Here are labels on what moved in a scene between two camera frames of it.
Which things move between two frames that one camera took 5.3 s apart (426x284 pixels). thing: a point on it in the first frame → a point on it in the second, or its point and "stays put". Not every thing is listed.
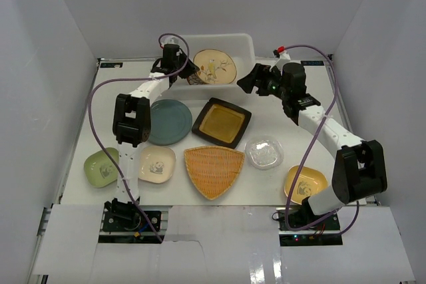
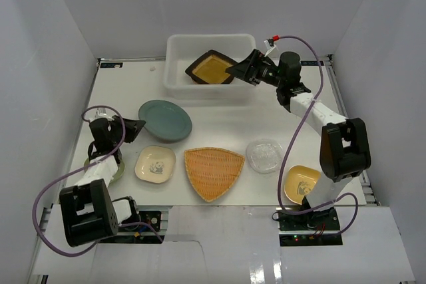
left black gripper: (186, 68) → (123, 130)
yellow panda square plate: (311, 181) stays put
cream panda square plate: (156, 163) stays put
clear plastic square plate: (264, 152) stays put
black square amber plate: (221, 122) → (210, 68)
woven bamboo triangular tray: (214, 169) stays put
